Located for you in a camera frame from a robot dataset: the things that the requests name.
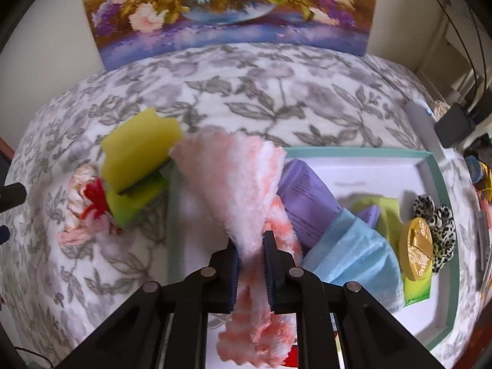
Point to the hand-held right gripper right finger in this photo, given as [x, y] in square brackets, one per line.
[271, 273]

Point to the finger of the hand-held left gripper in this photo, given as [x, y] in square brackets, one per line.
[3, 234]
[11, 196]

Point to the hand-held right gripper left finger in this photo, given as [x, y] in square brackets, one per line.
[232, 273]

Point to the blue face mask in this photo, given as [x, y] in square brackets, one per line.
[353, 253]

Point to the red packet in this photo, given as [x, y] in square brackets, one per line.
[292, 357]

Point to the pink and white fuzzy sock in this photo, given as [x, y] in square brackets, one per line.
[230, 184]

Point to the green cloth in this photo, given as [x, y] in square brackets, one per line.
[384, 211]

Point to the white box with teal rim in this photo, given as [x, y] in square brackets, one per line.
[365, 173]

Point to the green tissue packet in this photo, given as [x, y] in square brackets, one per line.
[417, 292]

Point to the round gold compact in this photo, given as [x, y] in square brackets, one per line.
[417, 250]

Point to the red and pink scrunchie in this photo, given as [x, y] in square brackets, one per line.
[82, 203]

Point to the purple tissue packet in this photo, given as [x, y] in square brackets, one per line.
[303, 196]
[368, 215]

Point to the green sponge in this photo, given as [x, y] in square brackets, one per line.
[127, 207]

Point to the yellow sponge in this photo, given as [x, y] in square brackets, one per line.
[134, 150]

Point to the leopard print scrunchie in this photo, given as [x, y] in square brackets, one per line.
[442, 223]

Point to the grey floral blanket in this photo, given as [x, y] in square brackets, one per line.
[269, 92]

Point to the white cylindrical device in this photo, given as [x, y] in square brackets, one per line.
[421, 119]

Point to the pile of colourful trinkets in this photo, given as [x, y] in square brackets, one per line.
[478, 176]

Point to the black box device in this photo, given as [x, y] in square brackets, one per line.
[455, 125]

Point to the floral painting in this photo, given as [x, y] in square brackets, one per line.
[230, 7]

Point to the reddish wooden bed frame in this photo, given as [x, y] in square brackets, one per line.
[482, 342]

